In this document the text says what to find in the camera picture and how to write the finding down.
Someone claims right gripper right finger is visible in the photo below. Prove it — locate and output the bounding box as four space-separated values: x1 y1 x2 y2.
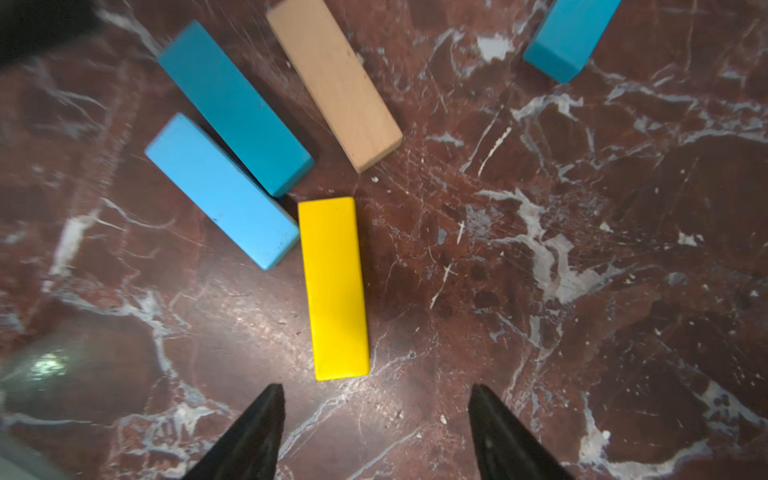
468 384 573 480

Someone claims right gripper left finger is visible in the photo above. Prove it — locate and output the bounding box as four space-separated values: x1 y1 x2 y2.
183 383 286 480

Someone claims long yellow block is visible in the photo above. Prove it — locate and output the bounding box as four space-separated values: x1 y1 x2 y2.
298 197 370 381

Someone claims light blue long block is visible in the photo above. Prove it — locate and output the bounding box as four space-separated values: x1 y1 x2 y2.
145 113 299 270

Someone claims teal long block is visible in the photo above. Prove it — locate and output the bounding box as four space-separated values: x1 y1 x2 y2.
159 21 314 197

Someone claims natural wood block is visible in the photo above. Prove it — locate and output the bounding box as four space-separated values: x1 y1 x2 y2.
266 0 403 173

